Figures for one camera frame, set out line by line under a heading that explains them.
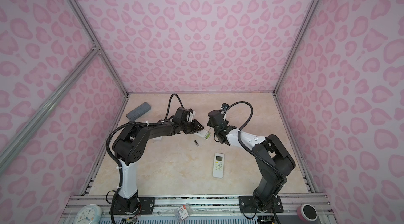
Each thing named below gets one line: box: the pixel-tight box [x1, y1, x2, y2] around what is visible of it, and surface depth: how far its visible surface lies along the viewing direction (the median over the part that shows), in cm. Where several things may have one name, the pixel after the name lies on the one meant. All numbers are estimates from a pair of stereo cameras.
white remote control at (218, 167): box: [212, 152, 225, 179], surface depth 85 cm
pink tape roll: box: [296, 204, 318, 223], surface depth 68 cm
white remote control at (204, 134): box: [197, 129, 212, 141], surface depth 98 cm
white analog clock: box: [73, 204, 103, 224], surface depth 70 cm
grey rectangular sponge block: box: [126, 102, 152, 121], surface depth 109 cm
